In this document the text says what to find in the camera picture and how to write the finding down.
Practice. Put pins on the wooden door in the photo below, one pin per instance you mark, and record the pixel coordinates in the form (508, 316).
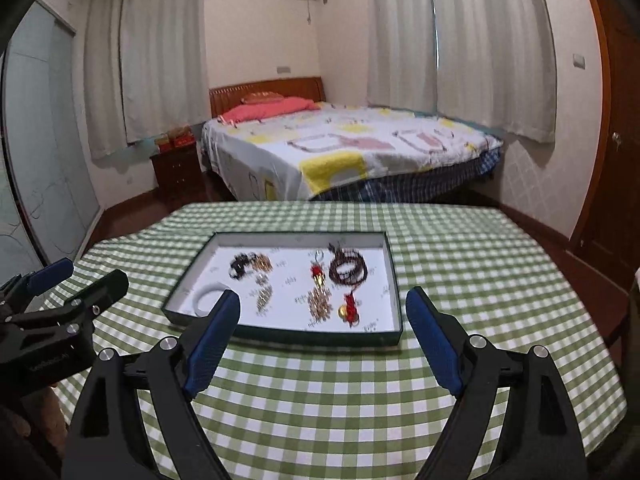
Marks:
(607, 233)

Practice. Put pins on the pearl rhinestone small brooch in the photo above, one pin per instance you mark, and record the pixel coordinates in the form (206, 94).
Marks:
(261, 278)

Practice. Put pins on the silver rhinestone bar clip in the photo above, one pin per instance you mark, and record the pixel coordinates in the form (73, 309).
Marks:
(263, 298)

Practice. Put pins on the left white curtain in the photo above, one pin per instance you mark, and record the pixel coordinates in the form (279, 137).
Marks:
(144, 70)

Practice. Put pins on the dark red bead mala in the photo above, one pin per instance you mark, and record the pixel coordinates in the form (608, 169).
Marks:
(347, 267)

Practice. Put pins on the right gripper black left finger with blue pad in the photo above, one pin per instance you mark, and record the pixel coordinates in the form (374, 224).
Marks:
(108, 439)

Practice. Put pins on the silver flower keyring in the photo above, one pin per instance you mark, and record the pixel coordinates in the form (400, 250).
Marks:
(318, 259)

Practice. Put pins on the pink pillow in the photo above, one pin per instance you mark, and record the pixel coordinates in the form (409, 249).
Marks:
(267, 106)

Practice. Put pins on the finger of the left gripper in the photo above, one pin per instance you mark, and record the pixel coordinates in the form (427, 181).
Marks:
(92, 301)
(19, 291)

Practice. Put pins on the red boxes on nightstand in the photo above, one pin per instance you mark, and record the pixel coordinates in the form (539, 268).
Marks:
(175, 138)

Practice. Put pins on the small gold rhinestone brooch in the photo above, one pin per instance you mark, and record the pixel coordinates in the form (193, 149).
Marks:
(260, 263)

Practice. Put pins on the red knot gold ingot charm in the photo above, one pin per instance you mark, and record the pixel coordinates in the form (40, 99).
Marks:
(348, 312)

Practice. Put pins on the right white curtain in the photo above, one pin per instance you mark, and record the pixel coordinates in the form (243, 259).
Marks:
(489, 63)

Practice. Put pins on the person's left hand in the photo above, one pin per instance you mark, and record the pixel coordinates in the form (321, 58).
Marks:
(37, 419)

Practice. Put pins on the green tray white liner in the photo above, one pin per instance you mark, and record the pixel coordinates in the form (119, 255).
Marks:
(225, 258)

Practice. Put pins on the large pearl gold brooch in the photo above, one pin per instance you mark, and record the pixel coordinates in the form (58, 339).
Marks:
(319, 303)

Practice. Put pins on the glass wardrobe door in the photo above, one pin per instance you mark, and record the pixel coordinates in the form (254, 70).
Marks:
(48, 202)

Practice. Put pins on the dark wooden nightstand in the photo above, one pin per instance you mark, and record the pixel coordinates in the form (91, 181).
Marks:
(178, 172)

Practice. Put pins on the white curtain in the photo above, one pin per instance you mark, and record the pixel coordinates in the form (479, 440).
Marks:
(489, 63)
(144, 70)

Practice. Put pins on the white jade bangle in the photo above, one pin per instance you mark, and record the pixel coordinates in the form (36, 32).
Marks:
(206, 297)

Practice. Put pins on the red bead gold turtle charm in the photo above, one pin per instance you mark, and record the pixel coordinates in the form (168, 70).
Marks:
(318, 275)

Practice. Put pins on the bed with patterned quilt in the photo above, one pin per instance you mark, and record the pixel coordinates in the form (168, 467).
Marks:
(336, 152)

